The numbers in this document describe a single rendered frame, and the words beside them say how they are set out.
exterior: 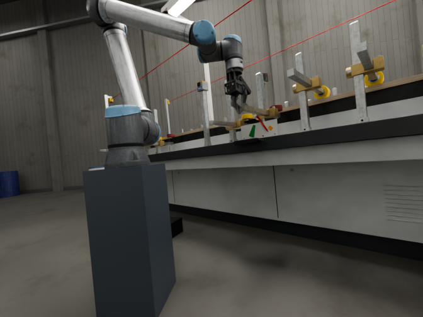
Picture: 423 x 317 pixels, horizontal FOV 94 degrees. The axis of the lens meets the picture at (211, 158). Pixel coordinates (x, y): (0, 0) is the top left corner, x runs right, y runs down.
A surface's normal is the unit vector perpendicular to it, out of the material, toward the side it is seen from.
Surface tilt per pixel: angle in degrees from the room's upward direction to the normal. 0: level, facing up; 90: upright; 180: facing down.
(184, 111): 90
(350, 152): 90
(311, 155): 90
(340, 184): 90
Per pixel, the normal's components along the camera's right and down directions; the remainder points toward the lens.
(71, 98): -0.14, 0.02
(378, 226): -0.69, 0.07
